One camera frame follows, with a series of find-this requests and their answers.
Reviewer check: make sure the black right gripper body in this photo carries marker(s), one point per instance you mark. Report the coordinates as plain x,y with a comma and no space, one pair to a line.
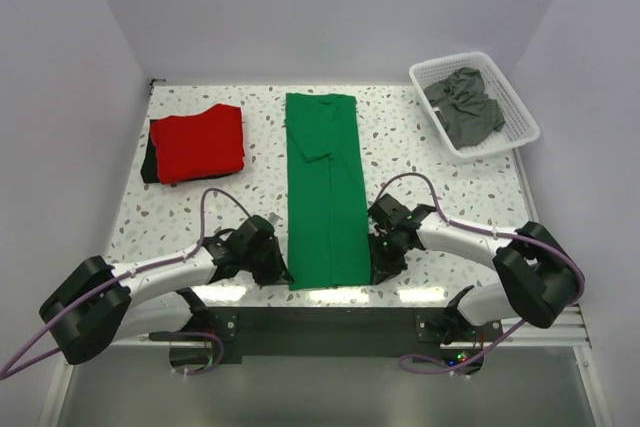
384,242

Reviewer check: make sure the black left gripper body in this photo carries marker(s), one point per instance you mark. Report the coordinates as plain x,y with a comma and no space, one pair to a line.
269,251

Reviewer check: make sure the green t-shirt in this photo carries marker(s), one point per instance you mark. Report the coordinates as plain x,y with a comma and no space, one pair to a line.
327,206

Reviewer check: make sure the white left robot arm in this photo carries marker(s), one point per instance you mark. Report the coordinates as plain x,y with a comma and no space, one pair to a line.
99,302

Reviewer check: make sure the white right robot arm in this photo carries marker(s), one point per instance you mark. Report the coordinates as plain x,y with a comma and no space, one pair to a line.
536,280

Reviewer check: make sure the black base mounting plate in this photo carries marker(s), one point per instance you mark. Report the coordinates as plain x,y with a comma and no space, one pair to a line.
231,334

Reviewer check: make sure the red folded t-shirt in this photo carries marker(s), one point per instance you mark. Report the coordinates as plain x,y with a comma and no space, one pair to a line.
206,145

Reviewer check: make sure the black folded t-shirt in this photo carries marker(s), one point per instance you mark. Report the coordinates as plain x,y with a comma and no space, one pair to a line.
149,168

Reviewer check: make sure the grey t-shirt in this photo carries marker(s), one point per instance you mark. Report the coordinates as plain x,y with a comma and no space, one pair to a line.
466,112

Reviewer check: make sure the white plastic basket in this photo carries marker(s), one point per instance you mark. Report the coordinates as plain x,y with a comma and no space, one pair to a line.
520,127

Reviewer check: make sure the aluminium frame rail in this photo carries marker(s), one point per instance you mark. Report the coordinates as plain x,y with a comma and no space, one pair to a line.
535,378

